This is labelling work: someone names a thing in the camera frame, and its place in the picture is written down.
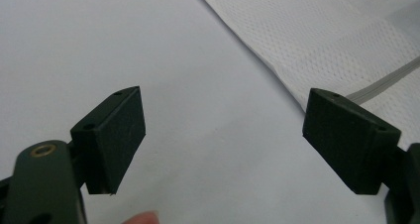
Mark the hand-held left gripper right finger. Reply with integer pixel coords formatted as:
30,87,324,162
301,87,402,196

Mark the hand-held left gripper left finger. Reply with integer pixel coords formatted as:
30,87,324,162
67,85,147,196

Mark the white mesh laundry bag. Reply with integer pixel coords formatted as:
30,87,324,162
193,0,420,152

